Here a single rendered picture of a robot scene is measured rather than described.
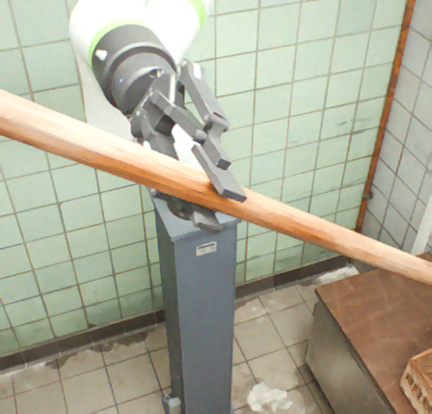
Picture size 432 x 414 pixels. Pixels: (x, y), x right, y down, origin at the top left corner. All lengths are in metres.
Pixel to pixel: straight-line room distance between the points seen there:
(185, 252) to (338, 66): 1.03
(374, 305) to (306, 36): 1.00
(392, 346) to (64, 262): 1.28
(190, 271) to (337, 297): 0.74
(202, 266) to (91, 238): 0.77
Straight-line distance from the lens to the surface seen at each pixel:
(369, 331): 2.12
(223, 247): 1.61
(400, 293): 2.26
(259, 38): 2.02
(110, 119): 0.81
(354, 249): 0.67
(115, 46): 0.67
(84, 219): 2.23
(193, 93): 0.57
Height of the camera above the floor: 2.26
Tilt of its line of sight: 42 degrees down
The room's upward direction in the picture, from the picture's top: straight up
